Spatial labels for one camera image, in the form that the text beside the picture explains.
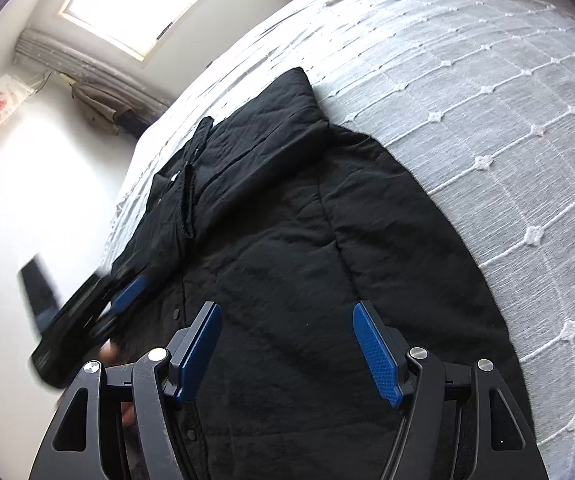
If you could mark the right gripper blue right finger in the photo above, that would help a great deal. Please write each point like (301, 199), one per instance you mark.
(381, 351)

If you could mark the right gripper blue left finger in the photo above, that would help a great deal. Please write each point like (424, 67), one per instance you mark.
(192, 357)

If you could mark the black padded jacket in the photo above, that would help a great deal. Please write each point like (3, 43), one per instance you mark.
(288, 221)

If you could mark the person's left hand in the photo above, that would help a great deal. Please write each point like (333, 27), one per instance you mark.
(108, 355)

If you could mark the olive hanging garment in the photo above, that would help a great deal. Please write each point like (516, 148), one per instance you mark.
(106, 112)

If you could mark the grey quilted bedspread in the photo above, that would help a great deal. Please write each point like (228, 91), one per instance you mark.
(477, 99)

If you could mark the grey star-pattern curtain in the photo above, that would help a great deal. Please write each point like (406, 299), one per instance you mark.
(38, 48)

